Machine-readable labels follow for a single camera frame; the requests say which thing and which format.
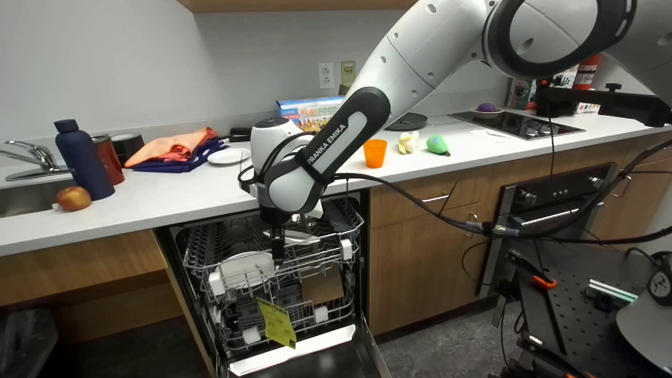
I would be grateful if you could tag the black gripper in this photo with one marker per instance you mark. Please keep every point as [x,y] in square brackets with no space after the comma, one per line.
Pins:
[282,235]

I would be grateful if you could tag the wire dishwasher rack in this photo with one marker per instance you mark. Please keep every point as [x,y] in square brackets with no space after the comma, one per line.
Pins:
[239,252]

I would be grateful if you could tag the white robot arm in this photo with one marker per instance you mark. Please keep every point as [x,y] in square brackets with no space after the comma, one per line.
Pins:
[520,38]

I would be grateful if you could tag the white plate in rack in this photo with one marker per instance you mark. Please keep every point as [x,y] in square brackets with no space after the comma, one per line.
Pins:
[242,272]

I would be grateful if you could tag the lower dishwasher rack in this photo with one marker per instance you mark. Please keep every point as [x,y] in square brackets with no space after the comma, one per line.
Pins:
[316,303]

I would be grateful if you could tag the yellow tag on rack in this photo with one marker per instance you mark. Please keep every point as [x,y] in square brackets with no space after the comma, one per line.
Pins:
[279,325]

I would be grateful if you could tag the steel dishwasher door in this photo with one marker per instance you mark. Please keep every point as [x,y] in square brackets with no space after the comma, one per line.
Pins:
[348,352]

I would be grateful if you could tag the white plate on counter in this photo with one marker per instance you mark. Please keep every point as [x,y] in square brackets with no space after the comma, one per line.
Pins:
[229,157]

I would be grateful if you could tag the colourful cereal box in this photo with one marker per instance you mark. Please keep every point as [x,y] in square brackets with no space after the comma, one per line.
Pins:
[309,114]

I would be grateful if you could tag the orange and blue cloths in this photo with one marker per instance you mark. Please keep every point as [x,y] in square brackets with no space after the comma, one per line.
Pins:
[177,153]

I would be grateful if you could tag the orange plastic cup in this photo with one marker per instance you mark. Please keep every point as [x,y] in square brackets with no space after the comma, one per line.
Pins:
[375,153]

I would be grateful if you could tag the yellow toy banana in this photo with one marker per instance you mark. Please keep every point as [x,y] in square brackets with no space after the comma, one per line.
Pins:
[408,142]

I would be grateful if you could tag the black round container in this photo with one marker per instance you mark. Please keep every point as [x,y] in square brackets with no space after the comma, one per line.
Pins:
[127,145]

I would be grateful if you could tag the green toy pear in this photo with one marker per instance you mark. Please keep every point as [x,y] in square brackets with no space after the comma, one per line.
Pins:
[437,145]

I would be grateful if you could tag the red tumbler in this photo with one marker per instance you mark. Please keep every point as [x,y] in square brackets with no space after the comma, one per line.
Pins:
[108,159]

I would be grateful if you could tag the orange fruit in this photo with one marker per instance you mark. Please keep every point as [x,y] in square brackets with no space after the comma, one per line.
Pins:
[74,198]

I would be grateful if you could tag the navy water bottle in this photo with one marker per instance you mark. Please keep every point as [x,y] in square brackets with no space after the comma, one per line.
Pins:
[82,159]

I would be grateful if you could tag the chrome sink faucet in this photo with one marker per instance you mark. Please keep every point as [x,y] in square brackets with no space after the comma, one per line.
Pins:
[38,159]

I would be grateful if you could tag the black stovetop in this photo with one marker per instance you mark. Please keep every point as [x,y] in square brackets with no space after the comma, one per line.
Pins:
[516,125]

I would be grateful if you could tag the built-in oven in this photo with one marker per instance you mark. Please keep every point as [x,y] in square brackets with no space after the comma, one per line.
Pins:
[555,204]

